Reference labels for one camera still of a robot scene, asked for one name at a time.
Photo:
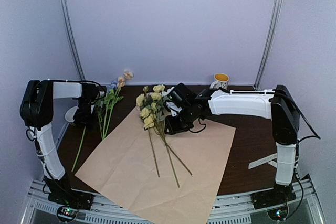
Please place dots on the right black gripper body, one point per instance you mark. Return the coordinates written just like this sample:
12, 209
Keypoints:
184, 123

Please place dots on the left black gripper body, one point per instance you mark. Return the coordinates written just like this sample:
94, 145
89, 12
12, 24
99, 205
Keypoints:
84, 116

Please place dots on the cream yellow rose stem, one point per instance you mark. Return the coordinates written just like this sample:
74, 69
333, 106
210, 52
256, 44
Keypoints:
152, 115

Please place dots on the peach flower stem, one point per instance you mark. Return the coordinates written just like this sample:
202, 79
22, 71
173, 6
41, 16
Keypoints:
110, 100

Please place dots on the white patterned mug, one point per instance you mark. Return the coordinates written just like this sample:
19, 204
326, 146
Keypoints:
221, 80

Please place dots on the green and pink wrapping paper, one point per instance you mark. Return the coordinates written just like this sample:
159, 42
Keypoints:
122, 167

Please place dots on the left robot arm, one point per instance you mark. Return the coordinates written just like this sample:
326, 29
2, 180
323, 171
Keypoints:
37, 112

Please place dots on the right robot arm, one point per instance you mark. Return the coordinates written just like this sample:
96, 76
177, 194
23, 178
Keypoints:
274, 105

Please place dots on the small white tea bowl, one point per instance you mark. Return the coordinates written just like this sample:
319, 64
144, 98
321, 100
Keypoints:
69, 116

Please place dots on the white printed ribbon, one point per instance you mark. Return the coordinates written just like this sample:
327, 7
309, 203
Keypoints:
271, 160

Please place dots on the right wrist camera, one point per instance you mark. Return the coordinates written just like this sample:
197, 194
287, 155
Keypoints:
173, 108

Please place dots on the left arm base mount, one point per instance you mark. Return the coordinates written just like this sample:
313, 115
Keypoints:
61, 193

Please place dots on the aluminium front rail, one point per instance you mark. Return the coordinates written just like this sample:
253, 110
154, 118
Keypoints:
302, 207

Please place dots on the left aluminium frame post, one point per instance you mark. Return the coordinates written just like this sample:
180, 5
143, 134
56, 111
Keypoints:
71, 39

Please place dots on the aluminium frame post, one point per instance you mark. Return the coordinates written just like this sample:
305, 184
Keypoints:
276, 9
71, 39

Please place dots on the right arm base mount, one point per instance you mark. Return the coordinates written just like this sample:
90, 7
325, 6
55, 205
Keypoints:
278, 195

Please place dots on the right aluminium frame post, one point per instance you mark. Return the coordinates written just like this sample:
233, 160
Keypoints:
276, 9

